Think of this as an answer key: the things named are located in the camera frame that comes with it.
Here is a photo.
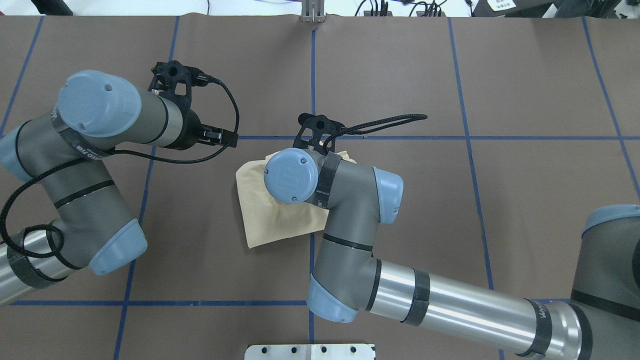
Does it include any black box white label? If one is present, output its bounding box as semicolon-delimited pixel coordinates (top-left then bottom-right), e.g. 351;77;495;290
471;0;554;18

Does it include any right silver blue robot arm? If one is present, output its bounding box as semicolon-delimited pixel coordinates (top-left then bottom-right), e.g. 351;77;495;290
263;112;639;360

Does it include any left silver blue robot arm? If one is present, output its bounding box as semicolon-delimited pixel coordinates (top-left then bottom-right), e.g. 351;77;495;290
1;60;240;305

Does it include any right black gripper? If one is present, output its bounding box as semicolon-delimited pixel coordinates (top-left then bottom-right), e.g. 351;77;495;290
292;112;346;153

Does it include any aluminium frame post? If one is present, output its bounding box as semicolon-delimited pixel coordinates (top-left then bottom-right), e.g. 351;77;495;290
301;0;326;24

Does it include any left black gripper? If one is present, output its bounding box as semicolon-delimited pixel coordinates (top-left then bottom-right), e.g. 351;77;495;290
148;60;239;151

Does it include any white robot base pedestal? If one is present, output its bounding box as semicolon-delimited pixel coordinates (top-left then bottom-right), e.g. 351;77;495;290
244;342;377;360

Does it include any cream long-sleeve printed shirt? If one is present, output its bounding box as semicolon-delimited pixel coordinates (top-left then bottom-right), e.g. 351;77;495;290
235;153;329;249

